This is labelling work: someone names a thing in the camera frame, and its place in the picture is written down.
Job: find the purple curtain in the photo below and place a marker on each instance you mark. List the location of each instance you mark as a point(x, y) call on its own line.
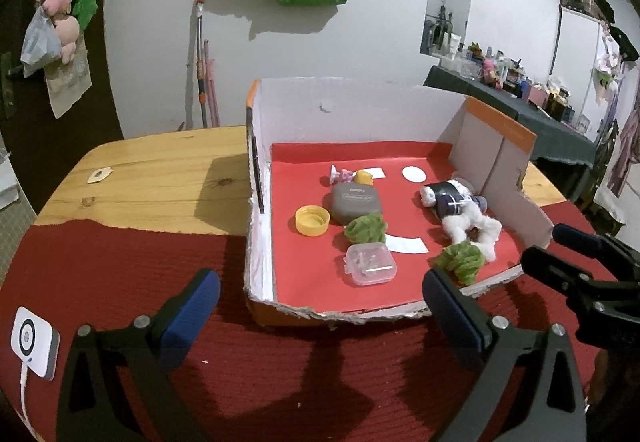
point(629, 151)

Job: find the pink plush toys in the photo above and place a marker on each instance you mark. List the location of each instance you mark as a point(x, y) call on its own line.
point(65, 25)

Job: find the blonde girl figurine pink dress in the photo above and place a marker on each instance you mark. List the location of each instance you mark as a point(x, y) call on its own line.
point(341, 175)

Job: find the yellow round cap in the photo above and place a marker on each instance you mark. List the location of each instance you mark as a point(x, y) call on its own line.
point(312, 220)

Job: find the plastic bag on door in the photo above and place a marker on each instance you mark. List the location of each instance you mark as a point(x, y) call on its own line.
point(41, 45)

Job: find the red knitted table mat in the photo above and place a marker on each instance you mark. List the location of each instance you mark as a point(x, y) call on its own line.
point(392, 381)

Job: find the green plush toy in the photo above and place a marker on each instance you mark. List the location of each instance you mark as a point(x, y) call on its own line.
point(83, 11)

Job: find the small white sticker tag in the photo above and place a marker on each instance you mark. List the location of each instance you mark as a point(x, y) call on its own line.
point(100, 175)

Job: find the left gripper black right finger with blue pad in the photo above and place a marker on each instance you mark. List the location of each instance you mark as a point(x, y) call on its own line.
point(551, 407)

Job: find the white fluffy plush toy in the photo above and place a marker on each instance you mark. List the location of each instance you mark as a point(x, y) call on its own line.
point(471, 225)

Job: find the orange cardboard box tray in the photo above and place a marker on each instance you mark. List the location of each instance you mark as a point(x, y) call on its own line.
point(337, 230)

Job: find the dark green covered table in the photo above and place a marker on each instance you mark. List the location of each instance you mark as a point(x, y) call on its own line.
point(560, 153)

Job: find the white square device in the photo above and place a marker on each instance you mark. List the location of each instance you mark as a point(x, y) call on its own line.
point(35, 342)

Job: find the white wardrobe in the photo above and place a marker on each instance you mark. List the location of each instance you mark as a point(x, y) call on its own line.
point(589, 62)

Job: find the orange tipped broom stick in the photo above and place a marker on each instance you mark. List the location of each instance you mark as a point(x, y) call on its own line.
point(204, 73)

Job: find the dark blue bottle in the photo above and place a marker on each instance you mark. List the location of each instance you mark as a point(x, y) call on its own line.
point(451, 195)

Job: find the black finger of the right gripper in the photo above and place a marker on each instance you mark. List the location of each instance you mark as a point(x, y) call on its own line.
point(620, 259)
point(607, 312)

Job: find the green fuzzy ball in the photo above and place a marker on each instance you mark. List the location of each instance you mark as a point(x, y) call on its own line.
point(464, 260)
point(366, 229)

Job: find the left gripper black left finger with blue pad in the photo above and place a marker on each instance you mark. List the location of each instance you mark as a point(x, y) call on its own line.
point(94, 404)

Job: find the clear plastic pill box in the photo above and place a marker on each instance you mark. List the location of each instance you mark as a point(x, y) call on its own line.
point(369, 264)

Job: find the grey zippered case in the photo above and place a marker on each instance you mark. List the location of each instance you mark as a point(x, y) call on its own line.
point(352, 200)

